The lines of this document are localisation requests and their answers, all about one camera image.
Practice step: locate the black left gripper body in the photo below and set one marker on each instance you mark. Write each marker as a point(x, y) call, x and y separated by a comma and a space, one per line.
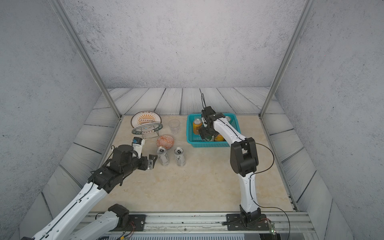
point(135, 164)

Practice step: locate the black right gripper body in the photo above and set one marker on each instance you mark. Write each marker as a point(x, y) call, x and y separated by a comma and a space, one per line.
point(205, 131)

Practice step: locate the silver white drink can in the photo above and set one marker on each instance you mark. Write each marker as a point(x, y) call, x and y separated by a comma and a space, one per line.
point(163, 156)

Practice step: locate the orange Schweppes can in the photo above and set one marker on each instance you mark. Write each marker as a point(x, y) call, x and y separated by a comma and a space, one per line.
point(219, 138)

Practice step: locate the green white gold-top can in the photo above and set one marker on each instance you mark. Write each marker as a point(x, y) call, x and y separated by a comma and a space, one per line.
point(210, 138)

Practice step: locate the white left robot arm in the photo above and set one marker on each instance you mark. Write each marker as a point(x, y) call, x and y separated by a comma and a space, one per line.
point(99, 185)

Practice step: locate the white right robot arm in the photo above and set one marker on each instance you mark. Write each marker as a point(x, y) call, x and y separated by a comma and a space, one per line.
point(243, 159)

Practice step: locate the teal plastic basket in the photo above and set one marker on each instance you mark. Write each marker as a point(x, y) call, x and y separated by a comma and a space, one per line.
point(197, 142)

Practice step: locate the orange yellow can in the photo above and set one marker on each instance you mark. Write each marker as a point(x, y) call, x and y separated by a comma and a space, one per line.
point(197, 124)

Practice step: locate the red patterned bowl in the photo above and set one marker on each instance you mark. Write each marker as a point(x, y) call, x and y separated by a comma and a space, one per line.
point(166, 141)

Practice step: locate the green rimmed white plate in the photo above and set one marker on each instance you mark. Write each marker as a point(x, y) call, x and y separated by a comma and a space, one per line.
point(137, 130)

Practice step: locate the clear plastic cup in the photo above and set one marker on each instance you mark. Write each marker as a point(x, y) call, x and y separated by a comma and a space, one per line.
point(174, 126)

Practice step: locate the orange sunburst plate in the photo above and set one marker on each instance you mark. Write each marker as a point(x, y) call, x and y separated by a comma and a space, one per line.
point(145, 117)

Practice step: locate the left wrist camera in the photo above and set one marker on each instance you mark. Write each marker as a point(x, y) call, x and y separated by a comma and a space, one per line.
point(138, 144)

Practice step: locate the metal wire plate stand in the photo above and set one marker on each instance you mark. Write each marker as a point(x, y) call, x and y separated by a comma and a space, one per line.
point(149, 133)

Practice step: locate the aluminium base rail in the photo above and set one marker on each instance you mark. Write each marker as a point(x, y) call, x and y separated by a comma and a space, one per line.
point(274, 225)

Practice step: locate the left aluminium frame post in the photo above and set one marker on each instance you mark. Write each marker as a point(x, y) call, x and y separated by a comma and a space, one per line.
point(70, 30)

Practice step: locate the aluminium frame post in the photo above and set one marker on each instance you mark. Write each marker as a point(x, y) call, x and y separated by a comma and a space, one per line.
point(70, 30)
point(308, 7)

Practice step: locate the right aluminium frame post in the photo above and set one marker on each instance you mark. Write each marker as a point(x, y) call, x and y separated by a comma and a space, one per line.
point(308, 7)

